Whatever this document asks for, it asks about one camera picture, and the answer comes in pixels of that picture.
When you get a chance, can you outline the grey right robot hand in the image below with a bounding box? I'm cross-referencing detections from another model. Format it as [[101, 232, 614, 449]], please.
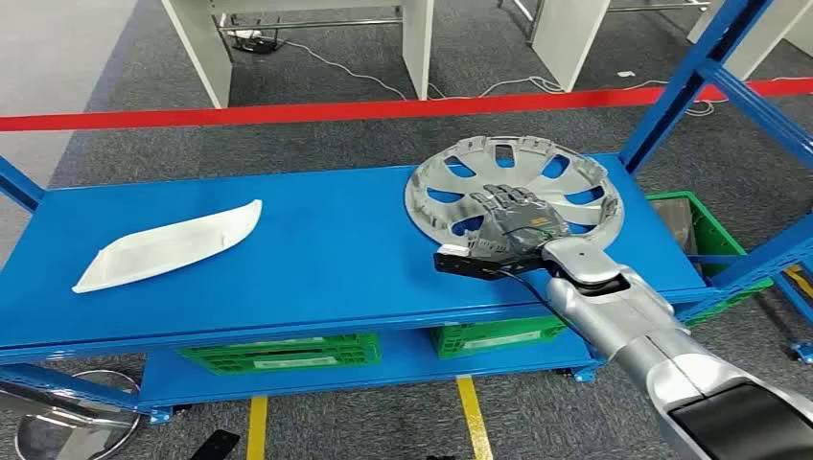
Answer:
[[468, 184, 573, 263]]

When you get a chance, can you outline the grey plastic wheel hubcap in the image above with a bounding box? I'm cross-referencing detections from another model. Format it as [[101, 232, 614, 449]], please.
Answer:
[[404, 134, 625, 252]]

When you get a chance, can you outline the white curved plastic part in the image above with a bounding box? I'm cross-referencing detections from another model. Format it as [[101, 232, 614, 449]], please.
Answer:
[[71, 198, 264, 294]]

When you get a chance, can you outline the white desk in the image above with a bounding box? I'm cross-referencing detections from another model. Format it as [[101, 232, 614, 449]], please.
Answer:
[[687, 0, 813, 81], [497, 0, 712, 95], [160, 0, 435, 109]]

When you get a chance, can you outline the red barrier belt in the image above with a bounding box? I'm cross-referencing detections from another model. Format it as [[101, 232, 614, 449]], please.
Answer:
[[0, 77, 813, 133]]

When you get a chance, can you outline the yellow floor tape square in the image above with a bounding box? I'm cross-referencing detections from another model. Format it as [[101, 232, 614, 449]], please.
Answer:
[[784, 266, 813, 300]]

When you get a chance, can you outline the black power strip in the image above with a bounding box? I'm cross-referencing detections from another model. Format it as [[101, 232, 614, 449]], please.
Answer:
[[229, 28, 285, 54]]

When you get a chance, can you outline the chrome barrier stanchion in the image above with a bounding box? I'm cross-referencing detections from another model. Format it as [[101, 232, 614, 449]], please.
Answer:
[[0, 370, 142, 460]]

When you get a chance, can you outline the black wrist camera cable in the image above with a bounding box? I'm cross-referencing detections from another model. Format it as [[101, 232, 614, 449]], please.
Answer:
[[496, 267, 595, 347]]

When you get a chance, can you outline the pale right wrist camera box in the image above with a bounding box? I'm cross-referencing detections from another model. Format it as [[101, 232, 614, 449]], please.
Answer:
[[433, 243, 548, 281]]

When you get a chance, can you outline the white floor cable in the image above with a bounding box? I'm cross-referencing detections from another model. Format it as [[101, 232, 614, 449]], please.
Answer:
[[429, 75, 732, 119], [279, 38, 407, 102]]

